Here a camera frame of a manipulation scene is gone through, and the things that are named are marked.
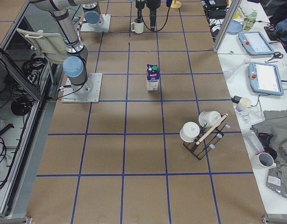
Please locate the black scissors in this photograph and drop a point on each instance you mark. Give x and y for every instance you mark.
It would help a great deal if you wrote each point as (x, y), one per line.
(276, 55)

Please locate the cream paper cup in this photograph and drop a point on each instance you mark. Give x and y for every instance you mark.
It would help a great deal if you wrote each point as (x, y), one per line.
(243, 104)

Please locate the grey cloth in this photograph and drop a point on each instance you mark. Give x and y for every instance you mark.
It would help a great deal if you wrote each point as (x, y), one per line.
(275, 123)

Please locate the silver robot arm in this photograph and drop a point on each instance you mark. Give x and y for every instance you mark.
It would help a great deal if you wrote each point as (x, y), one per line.
(75, 65)
(93, 8)

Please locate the white cup on rack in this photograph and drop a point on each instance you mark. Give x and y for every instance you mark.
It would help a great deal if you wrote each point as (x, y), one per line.
(189, 132)
(208, 119)

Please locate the white mug red rim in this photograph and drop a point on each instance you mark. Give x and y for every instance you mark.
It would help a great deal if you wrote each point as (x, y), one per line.
(262, 160)

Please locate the black power adapter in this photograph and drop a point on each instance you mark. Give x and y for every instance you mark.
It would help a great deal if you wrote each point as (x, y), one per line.
(236, 99)

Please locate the white ribbed mug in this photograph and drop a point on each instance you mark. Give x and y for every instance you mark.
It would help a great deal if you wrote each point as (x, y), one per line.
(137, 28)

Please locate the green glass jar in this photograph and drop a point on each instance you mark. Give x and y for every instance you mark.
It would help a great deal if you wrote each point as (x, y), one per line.
(249, 21)

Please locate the aluminium frame post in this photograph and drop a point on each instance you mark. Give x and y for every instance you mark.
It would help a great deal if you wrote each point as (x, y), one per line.
(226, 23)

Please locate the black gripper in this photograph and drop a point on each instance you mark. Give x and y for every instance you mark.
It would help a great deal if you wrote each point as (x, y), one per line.
(140, 4)
(152, 11)

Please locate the black wire cup rack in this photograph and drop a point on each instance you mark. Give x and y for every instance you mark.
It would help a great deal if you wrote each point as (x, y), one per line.
(207, 139)

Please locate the near teach pendant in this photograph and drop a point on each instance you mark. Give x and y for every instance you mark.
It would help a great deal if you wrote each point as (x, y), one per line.
(265, 78)

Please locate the blue white milk carton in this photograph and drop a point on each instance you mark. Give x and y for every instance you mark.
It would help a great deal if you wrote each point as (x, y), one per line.
(153, 76)

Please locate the far teach pendant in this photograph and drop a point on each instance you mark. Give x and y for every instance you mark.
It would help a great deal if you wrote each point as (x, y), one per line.
(255, 43)

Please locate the blue plate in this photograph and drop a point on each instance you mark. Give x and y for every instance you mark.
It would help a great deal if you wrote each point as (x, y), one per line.
(234, 28)

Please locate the teach pendant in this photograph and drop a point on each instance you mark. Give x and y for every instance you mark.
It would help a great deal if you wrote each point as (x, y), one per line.
(255, 43)
(265, 78)

